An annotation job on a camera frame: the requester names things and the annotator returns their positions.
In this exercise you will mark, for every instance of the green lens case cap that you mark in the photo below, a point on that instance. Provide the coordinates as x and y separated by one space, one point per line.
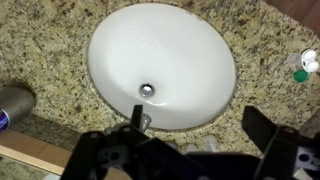
300 76

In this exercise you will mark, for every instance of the clear lens case cap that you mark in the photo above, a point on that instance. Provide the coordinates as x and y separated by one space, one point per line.
294 60

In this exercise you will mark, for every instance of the metal toothbrush cup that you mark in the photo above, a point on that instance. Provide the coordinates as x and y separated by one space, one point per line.
18 103

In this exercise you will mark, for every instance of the purple white toothpaste tube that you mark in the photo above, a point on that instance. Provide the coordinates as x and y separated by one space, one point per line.
3 120

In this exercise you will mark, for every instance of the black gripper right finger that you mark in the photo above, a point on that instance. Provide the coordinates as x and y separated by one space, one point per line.
258 128

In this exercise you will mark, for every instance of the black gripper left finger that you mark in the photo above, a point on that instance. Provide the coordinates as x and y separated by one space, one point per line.
86 156

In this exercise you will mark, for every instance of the white oval sink basin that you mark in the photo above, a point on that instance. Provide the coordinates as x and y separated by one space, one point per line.
160 56

